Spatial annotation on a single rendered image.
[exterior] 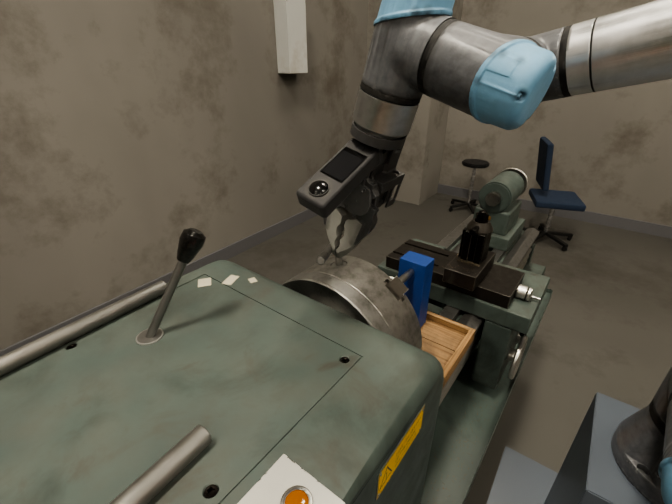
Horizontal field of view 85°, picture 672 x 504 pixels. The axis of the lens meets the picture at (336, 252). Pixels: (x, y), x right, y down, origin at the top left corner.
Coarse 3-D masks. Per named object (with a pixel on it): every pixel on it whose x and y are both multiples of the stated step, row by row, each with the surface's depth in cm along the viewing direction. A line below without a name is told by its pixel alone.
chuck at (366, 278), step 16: (352, 256) 76; (336, 272) 71; (352, 272) 71; (368, 272) 72; (384, 272) 73; (368, 288) 68; (384, 288) 70; (384, 304) 67; (400, 304) 70; (400, 320) 68; (416, 320) 72; (400, 336) 67; (416, 336) 71
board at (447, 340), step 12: (432, 324) 112; (444, 324) 111; (456, 324) 108; (432, 336) 107; (444, 336) 107; (456, 336) 107; (468, 336) 104; (432, 348) 102; (444, 348) 102; (456, 348) 102; (444, 360) 98; (456, 360) 96; (444, 372) 92; (444, 384) 92
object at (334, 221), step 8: (336, 208) 54; (344, 208) 55; (328, 216) 55; (336, 216) 54; (344, 216) 54; (352, 216) 60; (328, 224) 56; (336, 224) 55; (344, 224) 59; (328, 232) 57; (336, 232) 56; (336, 240) 57
